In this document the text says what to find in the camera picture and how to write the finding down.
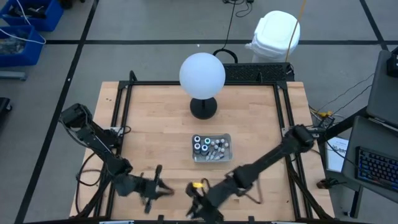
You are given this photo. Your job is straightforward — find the grey floor bar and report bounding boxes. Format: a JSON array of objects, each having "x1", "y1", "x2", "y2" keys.
[{"x1": 0, "y1": 71, "x2": 27, "y2": 82}]

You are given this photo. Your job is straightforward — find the white lidded bucket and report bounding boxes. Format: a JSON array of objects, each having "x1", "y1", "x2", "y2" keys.
[{"x1": 244, "y1": 10, "x2": 301, "y2": 63}]

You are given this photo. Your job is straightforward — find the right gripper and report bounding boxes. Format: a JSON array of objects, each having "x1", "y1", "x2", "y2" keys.
[{"x1": 185, "y1": 182, "x2": 224, "y2": 223}]

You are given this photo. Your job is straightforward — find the black perforated box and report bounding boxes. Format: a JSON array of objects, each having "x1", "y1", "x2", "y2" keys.
[{"x1": 223, "y1": 62, "x2": 295, "y2": 85}]

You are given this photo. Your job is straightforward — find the white paper sign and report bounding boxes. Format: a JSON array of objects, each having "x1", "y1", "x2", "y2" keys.
[{"x1": 324, "y1": 136, "x2": 350, "y2": 174}]

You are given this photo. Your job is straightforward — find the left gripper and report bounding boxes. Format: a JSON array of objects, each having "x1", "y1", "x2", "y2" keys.
[{"x1": 136, "y1": 164, "x2": 175, "y2": 215}]

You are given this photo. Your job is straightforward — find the white cable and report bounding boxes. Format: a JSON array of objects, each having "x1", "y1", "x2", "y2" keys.
[{"x1": 0, "y1": 0, "x2": 47, "y2": 45}]

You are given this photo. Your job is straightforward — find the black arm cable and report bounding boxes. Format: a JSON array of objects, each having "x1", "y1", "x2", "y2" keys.
[{"x1": 75, "y1": 151, "x2": 105, "y2": 215}]

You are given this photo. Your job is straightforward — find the black desk device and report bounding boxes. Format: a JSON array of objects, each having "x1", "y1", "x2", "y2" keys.
[{"x1": 386, "y1": 46, "x2": 398, "y2": 78}]

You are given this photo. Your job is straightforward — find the black cable bundle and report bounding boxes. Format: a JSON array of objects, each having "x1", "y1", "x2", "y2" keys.
[{"x1": 222, "y1": 0, "x2": 255, "y2": 18}]

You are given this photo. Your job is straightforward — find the black floor cable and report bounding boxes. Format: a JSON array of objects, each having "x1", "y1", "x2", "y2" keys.
[{"x1": 213, "y1": 0, "x2": 239, "y2": 65}]

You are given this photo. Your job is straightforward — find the white globe table lamp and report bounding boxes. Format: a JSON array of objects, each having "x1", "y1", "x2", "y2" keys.
[{"x1": 178, "y1": 52, "x2": 227, "y2": 120}]

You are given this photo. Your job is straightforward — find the backlit black keyboard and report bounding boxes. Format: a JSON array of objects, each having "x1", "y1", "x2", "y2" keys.
[{"x1": 355, "y1": 146, "x2": 398, "y2": 193}]

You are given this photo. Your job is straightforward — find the thin black cable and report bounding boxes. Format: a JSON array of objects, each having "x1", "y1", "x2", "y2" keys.
[
  {"x1": 338, "y1": 83, "x2": 374, "y2": 116},
  {"x1": 326, "y1": 73, "x2": 376, "y2": 108}
]

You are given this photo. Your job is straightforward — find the brown floor object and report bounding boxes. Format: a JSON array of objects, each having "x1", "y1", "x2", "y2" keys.
[{"x1": 316, "y1": 178, "x2": 336, "y2": 190}]

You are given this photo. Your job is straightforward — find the dark desk top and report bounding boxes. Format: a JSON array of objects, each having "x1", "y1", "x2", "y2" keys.
[{"x1": 366, "y1": 49, "x2": 398, "y2": 129}]

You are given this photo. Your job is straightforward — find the blue plastic storage bin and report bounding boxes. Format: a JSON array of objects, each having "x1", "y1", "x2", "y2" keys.
[
  {"x1": 0, "y1": 0, "x2": 65, "y2": 32},
  {"x1": 0, "y1": 24, "x2": 45, "y2": 68}
]

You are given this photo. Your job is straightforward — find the black metal table frame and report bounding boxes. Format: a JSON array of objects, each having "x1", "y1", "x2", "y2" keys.
[{"x1": 70, "y1": 70, "x2": 336, "y2": 224}]

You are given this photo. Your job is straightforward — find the yellow cable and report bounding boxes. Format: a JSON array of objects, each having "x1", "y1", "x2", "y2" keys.
[{"x1": 285, "y1": 0, "x2": 308, "y2": 62}]

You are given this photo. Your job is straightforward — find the dark grey keyboard shelf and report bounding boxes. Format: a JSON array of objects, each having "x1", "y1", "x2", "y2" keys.
[{"x1": 341, "y1": 115, "x2": 398, "y2": 203}]

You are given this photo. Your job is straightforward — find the black floor object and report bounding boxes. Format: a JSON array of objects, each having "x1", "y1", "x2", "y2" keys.
[{"x1": 0, "y1": 97, "x2": 13, "y2": 125}]

